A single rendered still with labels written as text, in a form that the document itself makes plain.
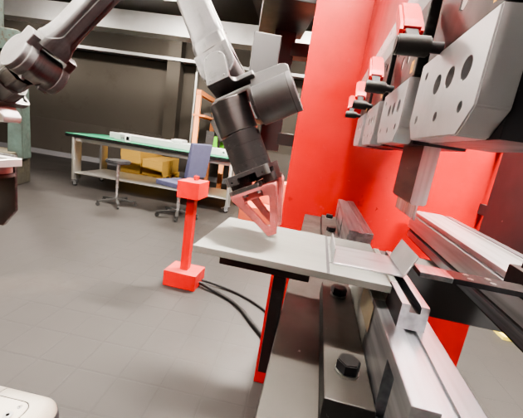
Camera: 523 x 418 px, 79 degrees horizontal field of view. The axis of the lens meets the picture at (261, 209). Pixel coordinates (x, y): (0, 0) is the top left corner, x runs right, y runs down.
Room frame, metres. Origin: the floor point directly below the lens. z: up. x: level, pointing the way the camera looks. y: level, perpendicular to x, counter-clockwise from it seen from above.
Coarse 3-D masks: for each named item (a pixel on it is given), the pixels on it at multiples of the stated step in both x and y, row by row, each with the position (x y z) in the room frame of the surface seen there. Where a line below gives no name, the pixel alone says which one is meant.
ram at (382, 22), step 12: (384, 0) 0.95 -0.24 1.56; (396, 0) 0.72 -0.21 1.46; (420, 0) 0.48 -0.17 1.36; (384, 12) 0.88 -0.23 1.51; (372, 24) 1.20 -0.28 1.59; (384, 24) 0.83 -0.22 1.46; (372, 36) 1.10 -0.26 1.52; (384, 36) 0.78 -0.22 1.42; (372, 48) 1.02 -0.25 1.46; (384, 60) 0.70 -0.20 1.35; (360, 72) 1.28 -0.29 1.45
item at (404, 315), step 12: (396, 276) 0.43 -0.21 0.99; (396, 288) 0.36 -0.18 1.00; (408, 288) 0.37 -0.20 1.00; (396, 300) 0.34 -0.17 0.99; (408, 300) 0.35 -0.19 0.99; (420, 300) 0.34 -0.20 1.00; (396, 312) 0.33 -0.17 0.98; (408, 312) 0.32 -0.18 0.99; (420, 312) 0.32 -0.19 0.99; (396, 324) 0.32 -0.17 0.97; (408, 324) 0.32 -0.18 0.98; (420, 324) 0.32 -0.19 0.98
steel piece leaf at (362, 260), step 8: (336, 248) 0.48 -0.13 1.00; (344, 248) 0.49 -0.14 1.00; (336, 256) 0.44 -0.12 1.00; (344, 256) 0.45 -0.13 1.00; (352, 256) 0.45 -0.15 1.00; (360, 256) 0.46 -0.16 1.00; (368, 256) 0.46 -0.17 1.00; (376, 256) 0.47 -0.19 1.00; (384, 256) 0.48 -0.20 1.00; (336, 264) 0.41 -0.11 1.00; (344, 264) 0.41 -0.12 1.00; (352, 264) 0.42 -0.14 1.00; (360, 264) 0.42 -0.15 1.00; (368, 264) 0.43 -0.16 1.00; (376, 264) 0.43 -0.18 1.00; (384, 264) 0.44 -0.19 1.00; (392, 264) 0.45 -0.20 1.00; (376, 272) 0.41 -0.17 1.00; (384, 272) 0.41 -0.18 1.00; (392, 272) 0.41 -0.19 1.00
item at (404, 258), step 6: (402, 240) 0.48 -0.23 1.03; (396, 246) 0.48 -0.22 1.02; (402, 246) 0.46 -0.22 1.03; (408, 246) 0.44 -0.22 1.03; (396, 252) 0.47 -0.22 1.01; (402, 252) 0.45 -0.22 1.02; (408, 252) 0.43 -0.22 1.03; (414, 252) 0.42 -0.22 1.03; (396, 258) 0.46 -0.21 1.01; (402, 258) 0.44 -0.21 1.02; (408, 258) 0.42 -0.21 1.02; (414, 258) 0.41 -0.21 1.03; (396, 264) 0.44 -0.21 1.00; (402, 264) 0.43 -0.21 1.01; (408, 264) 0.41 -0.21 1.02; (402, 270) 0.41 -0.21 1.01; (408, 270) 0.40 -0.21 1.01
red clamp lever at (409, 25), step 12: (396, 12) 0.38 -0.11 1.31; (408, 12) 0.35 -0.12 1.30; (420, 12) 0.35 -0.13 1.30; (396, 24) 0.36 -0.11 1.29; (408, 24) 0.33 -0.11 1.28; (420, 24) 0.33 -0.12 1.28; (396, 36) 0.32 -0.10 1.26; (408, 36) 0.31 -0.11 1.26; (420, 36) 0.31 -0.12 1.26; (396, 48) 0.31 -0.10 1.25; (408, 48) 0.31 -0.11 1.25; (420, 48) 0.31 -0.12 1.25; (432, 48) 0.31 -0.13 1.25
